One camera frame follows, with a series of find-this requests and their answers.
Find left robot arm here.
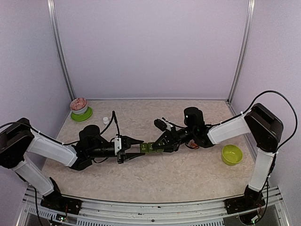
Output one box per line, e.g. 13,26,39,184
0,118,143,210

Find right aluminium frame post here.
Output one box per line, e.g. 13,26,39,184
227,0,256,105

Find left aluminium frame post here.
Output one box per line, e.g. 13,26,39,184
47,0,76,100

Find front aluminium rail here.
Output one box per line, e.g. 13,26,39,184
16,186,290,226

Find aluminium frame post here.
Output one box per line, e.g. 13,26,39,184
227,0,256,105
47,0,76,100

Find lime green plate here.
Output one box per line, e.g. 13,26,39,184
71,106,93,122

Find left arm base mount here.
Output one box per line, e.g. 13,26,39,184
40,178,82,215

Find orange pill bottle grey cap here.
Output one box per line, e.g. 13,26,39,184
188,140,199,149

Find small white pill bottle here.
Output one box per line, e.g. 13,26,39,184
103,117,110,125

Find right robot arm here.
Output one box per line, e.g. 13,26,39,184
145,94,301,203

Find red patterned white bowl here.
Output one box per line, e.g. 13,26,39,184
70,97,88,115

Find lime green bowl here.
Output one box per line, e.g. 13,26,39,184
222,145,243,166

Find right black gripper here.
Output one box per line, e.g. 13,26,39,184
151,126,196,153

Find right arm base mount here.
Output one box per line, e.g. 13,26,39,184
224,186,266,214

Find green weekly pill organizer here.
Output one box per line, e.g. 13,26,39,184
140,142,156,153

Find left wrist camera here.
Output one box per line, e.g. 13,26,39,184
113,135,122,156

